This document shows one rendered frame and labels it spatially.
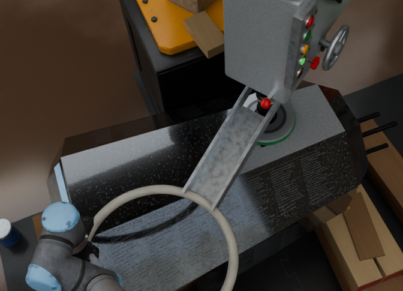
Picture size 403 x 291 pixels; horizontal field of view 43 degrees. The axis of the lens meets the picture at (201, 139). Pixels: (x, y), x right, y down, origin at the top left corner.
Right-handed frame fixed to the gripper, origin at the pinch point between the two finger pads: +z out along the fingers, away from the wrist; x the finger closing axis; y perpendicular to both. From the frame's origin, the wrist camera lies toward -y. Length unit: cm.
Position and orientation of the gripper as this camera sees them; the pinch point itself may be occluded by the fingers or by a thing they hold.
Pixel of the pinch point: (86, 259)
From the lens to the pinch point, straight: 170.6
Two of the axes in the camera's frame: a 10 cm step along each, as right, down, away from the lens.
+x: 10.0, 0.4, -0.2
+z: -0.1, 5.6, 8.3
